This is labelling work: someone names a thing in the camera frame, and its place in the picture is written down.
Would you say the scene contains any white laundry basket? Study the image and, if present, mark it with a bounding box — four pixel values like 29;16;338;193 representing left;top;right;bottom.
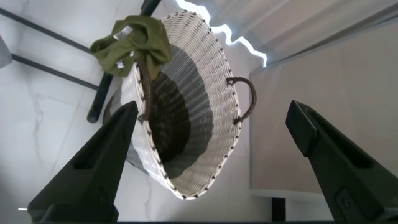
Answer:
102;9;257;200

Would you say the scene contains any black clothes rack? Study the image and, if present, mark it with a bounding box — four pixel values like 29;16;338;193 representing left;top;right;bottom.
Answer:
0;0;162;124

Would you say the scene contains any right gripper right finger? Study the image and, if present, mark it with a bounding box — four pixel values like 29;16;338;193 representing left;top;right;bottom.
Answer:
285;99;398;222

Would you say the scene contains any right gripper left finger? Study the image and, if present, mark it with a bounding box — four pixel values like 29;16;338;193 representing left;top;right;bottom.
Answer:
27;100;139;222

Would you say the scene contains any green garment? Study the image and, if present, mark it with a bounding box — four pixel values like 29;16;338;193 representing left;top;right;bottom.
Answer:
89;14;173;82

